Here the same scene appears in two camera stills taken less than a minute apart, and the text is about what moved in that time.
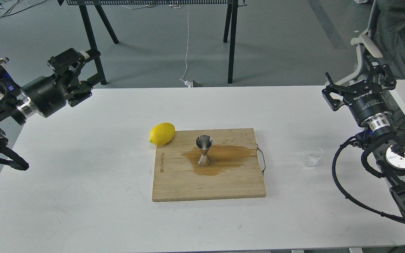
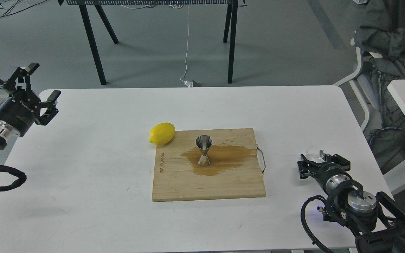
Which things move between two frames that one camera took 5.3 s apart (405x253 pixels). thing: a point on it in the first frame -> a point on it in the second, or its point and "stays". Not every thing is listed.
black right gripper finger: (334, 103) -> (303, 165)
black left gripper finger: (68, 59) -> (20, 77)
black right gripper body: (368, 102) -> (329, 174)
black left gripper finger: (84, 91) -> (50, 104)
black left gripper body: (47, 94) -> (17, 114)
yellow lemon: (161, 134) stays
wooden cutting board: (234, 171) stays
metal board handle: (262, 171) stays
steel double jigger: (204, 142) stays
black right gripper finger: (389, 81) -> (338, 160)
